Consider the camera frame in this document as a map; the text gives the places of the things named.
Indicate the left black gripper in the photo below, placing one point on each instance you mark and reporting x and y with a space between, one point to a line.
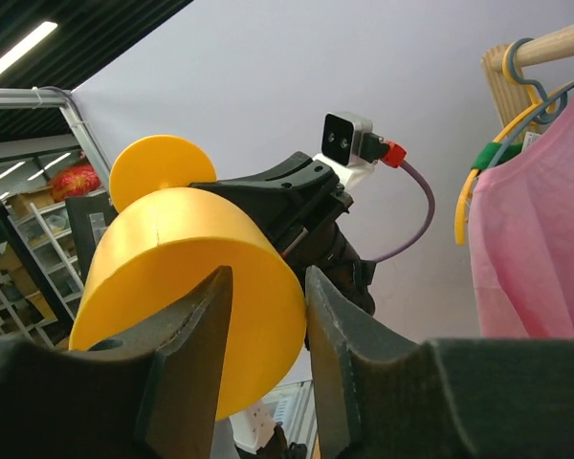
296 205

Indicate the yellow clothes hanger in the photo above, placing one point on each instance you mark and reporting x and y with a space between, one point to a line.
461 214

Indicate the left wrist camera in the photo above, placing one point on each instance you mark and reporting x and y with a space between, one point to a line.
342 146

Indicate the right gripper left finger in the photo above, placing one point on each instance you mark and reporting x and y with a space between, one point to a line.
163 378

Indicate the wooden clothes rack frame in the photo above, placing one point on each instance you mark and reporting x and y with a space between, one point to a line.
531 62

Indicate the grey blue clothes hanger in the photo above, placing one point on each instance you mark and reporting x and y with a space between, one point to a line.
544 107

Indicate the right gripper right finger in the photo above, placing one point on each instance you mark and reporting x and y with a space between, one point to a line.
361 372

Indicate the yellow wine glass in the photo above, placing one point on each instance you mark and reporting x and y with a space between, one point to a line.
169 234

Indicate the pink garment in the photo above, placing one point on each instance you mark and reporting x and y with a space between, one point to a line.
521 238

